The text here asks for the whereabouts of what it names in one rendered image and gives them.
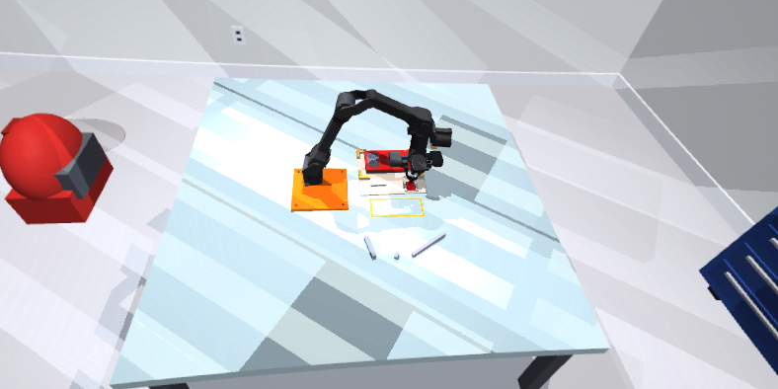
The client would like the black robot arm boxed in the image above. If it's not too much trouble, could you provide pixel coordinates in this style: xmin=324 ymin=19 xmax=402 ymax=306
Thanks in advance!
xmin=302 ymin=89 xmax=452 ymax=187

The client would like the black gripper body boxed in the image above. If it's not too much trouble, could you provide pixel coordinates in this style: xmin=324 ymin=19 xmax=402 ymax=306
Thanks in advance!
xmin=388 ymin=140 xmax=443 ymax=167

